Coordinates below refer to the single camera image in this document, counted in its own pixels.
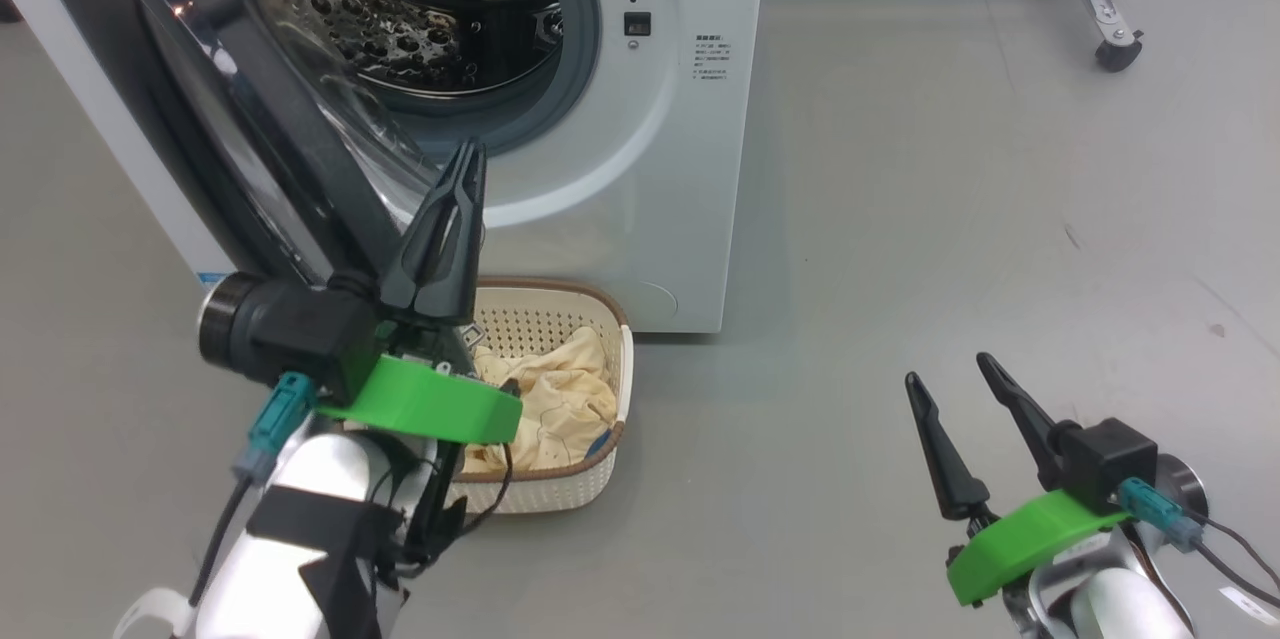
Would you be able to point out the cream perforated laundry basket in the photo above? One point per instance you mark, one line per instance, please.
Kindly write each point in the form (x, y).
(560, 314)

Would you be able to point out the washing machine door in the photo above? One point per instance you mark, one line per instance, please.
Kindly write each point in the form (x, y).
(260, 99)

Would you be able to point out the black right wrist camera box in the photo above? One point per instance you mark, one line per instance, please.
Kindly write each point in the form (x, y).
(1105, 459)

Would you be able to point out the steel washing machine drum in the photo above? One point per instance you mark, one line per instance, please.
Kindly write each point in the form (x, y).
(400, 29)

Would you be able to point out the white front-load washing machine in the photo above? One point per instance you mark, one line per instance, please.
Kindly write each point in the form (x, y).
(650, 169)

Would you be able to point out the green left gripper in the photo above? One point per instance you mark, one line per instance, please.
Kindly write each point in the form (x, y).
(430, 404)

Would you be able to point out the blue energy label sticker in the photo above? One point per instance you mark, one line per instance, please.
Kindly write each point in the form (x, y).
(212, 279)

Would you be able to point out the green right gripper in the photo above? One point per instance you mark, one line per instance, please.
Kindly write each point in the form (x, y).
(1020, 539)

